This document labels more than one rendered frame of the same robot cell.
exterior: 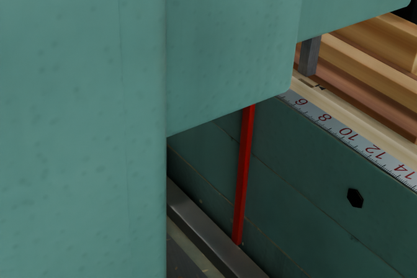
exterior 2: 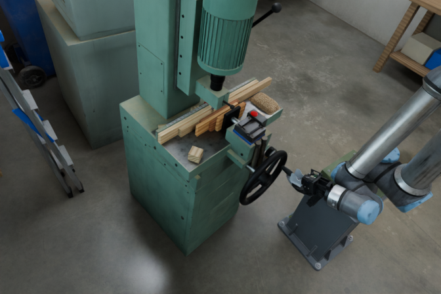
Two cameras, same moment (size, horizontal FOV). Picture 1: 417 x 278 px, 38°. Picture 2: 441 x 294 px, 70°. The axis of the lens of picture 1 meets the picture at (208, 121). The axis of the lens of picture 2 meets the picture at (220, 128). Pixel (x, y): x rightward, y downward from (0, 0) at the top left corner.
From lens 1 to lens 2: 130 cm
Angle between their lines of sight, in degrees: 56
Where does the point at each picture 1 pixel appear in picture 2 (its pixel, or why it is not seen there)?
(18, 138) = (159, 71)
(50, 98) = (160, 70)
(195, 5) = (180, 77)
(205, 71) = (180, 84)
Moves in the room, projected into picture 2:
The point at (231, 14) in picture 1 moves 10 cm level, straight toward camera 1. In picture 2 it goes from (182, 81) to (158, 80)
